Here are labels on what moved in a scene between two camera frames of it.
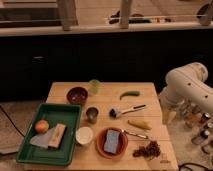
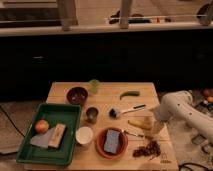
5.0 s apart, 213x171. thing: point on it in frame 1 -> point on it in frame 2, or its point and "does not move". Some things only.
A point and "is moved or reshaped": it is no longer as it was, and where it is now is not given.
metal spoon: (130, 133) does not move
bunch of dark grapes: (152, 150) does not move
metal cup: (92, 113) does not move
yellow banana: (140, 124) is moved or reshaped
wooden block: (57, 135) does not move
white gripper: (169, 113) -> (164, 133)
